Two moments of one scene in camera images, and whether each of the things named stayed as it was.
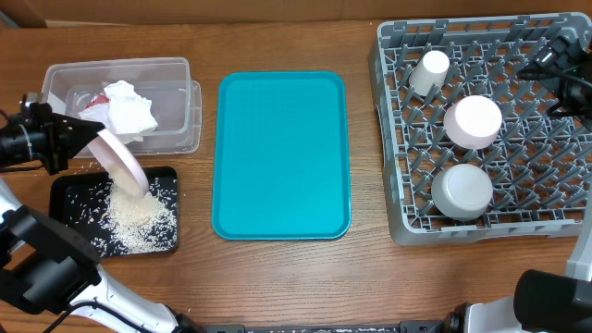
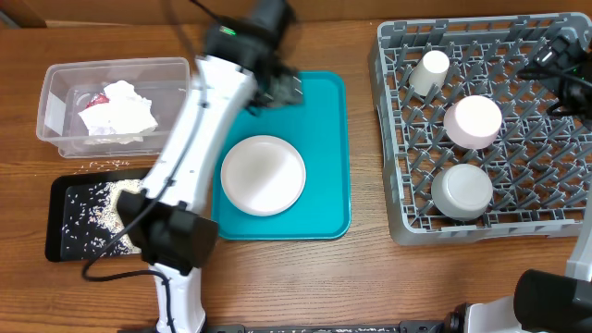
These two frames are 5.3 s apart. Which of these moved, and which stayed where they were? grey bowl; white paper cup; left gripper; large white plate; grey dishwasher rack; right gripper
Moved: left gripper; large white plate
Stayed: right gripper; white paper cup; grey dishwasher rack; grey bowl
